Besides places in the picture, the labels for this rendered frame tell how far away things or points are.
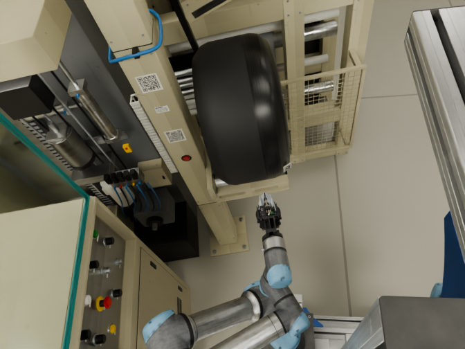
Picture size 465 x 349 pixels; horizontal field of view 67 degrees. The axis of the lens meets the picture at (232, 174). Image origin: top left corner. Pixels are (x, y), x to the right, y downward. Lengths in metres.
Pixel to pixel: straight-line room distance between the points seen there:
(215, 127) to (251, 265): 1.39
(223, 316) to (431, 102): 1.04
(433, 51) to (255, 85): 0.86
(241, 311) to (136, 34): 0.97
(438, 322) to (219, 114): 1.03
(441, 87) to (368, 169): 2.38
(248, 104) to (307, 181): 1.54
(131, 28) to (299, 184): 1.84
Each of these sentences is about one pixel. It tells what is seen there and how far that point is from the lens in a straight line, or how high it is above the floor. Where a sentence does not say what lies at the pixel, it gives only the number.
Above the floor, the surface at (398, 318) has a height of 2.03.
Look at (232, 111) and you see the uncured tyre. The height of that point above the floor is 1.41.
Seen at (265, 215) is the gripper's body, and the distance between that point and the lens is 1.21.
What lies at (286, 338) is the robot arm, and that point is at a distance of 1.37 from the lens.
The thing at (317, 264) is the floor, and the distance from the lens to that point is 2.42.
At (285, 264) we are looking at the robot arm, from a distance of 1.14.
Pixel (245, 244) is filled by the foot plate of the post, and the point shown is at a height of 0.01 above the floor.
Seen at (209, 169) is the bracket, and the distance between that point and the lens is 1.66.
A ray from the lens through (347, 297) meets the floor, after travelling 2.37.
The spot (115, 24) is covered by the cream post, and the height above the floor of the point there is 1.74.
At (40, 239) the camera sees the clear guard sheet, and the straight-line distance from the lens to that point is 1.14.
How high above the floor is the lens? 2.29
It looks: 56 degrees down
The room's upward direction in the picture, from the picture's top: 18 degrees counter-clockwise
